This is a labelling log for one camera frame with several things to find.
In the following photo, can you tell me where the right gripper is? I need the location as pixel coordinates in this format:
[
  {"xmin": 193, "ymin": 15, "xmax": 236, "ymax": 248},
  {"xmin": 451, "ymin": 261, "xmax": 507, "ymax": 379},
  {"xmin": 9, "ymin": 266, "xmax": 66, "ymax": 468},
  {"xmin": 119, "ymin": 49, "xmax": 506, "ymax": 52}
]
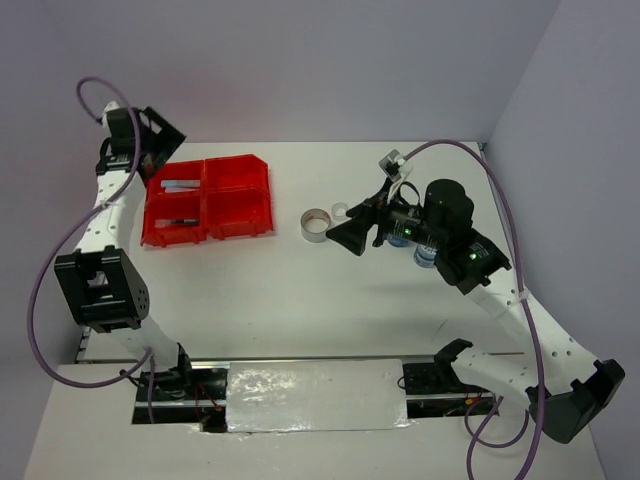
[{"xmin": 325, "ymin": 177, "xmax": 445, "ymax": 254}]

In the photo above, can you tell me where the small clear tape roll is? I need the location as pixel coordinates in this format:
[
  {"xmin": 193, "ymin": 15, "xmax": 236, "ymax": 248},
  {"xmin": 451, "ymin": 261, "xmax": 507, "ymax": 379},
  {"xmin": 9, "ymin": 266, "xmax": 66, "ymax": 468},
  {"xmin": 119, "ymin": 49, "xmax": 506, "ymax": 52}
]
[{"xmin": 331, "ymin": 202, "xmax": 349, "ymax": 222}]

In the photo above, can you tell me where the large clear tape roll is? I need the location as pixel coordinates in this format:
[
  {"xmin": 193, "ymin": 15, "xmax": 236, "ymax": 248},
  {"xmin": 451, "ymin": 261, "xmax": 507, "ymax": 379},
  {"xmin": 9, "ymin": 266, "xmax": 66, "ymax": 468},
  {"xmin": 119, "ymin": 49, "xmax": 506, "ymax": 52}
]
[{"xmin": 300, "ymin": 208, "xmax": 332, "ymax": 244}]

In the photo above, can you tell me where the blue highlighter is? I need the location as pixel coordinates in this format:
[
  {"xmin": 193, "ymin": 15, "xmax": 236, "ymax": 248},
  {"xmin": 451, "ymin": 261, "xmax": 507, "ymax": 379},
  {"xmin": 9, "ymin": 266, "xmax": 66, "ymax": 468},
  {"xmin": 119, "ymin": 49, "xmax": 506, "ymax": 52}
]
[{"xmin": 161, "ymin": 180, "xmax": 200, "ymax": 188}]

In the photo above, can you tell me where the blue round tub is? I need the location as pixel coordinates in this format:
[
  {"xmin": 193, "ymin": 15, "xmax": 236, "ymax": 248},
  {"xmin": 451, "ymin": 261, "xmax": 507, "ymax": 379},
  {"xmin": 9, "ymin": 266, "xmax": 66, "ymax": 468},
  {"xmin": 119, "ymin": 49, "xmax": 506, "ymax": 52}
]
[
  {"xmin": 387, "ymin": 234, "xmax": 411, "ymax": 248},
  {"xmin": 413, "ymin": 244, "xmax": 438, "ymax": 268}
]

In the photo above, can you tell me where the pink highlighter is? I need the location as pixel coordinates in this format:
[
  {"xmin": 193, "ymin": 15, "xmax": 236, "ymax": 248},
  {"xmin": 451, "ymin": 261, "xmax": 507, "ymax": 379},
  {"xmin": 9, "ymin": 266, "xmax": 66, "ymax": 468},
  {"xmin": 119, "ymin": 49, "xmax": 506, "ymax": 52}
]
[{"xmin": 164, "ymin": 187, "xmax": 199, "ymax": 194}]

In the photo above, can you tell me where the red pen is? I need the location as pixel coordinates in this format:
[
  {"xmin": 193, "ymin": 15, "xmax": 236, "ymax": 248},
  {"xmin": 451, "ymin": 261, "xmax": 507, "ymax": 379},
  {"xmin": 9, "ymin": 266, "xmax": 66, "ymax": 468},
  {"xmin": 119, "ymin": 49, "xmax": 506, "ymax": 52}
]
[{"xmin": 169, "ymin": 218, "xmax": 200, "ymax": 226}]

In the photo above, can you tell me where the blue pen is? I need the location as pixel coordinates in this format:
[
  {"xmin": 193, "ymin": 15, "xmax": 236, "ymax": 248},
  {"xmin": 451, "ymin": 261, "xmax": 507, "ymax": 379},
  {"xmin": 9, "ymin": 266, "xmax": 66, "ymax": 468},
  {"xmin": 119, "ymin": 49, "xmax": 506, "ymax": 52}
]
[{"xmin": 155, "ymin": 218, "xmax": 199, "ymax": 228}]

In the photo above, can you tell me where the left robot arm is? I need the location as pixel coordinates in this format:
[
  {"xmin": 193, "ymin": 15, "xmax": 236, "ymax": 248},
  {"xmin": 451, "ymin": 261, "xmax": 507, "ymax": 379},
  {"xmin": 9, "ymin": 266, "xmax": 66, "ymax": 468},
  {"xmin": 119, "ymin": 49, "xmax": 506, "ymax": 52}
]
[{"xmin": 54, "ymin": 101, "xmax": 196, "ymax": 399}]

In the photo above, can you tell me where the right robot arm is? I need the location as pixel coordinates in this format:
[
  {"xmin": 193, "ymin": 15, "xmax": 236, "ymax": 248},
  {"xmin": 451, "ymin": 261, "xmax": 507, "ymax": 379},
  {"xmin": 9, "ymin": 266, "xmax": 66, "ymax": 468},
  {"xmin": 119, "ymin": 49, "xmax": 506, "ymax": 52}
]
[{"xmin": 326, "ymin": 179, "xmax": 625, "ymax": 444}]

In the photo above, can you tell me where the red compartment bin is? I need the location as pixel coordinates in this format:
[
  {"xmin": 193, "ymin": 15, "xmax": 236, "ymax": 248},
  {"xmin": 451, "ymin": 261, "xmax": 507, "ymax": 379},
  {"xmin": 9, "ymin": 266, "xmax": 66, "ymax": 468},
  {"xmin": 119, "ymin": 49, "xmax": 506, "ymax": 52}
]
[{"xmin": 140, "ymin": 154, "xmax": 275, "ymax": 248}]

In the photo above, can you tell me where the silver foil sheet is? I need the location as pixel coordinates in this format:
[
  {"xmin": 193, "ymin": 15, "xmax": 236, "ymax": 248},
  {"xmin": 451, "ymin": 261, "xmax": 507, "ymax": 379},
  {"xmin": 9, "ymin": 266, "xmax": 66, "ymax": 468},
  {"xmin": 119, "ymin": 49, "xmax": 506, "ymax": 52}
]
[{"xmin": 226, "ymin": 359, "xmax": 410, "ymax": 433}]

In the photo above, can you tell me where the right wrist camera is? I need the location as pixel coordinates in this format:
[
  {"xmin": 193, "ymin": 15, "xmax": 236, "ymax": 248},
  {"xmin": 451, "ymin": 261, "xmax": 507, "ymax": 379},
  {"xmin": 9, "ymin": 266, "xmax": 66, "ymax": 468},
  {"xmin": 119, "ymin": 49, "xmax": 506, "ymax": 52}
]
[{"xmin": 379, "ymin": 149, "xmax": 413, "ymax": 184}]

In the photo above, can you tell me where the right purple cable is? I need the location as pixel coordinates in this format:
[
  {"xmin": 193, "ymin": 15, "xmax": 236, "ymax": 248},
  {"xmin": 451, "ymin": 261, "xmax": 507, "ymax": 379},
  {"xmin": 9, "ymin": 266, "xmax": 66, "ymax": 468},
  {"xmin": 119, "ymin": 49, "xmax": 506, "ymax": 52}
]
[{"xmin": 402, "ymin": 139, "xmax": 544, "ymax": 480}]

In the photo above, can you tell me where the purple cable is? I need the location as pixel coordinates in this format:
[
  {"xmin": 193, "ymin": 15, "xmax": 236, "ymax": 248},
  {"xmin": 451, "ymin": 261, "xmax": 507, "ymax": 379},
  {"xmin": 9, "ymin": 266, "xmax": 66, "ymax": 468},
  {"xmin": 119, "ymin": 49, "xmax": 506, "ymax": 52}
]
[
  {"xmin": 27, "ymin": 76, "xmax": 156, "ymax": 424},
  {"xmin": 402, "ymin": 139, "xmax": 544, "ymax": 480}
]

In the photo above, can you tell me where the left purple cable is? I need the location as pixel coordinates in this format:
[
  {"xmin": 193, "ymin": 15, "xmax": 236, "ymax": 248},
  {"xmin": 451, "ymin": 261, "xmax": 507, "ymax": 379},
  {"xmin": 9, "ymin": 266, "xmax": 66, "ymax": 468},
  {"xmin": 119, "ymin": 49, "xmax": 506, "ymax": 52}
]
[{"xmin": 27, "ymin": 76, "xmax": 156, "ymax": 424}]

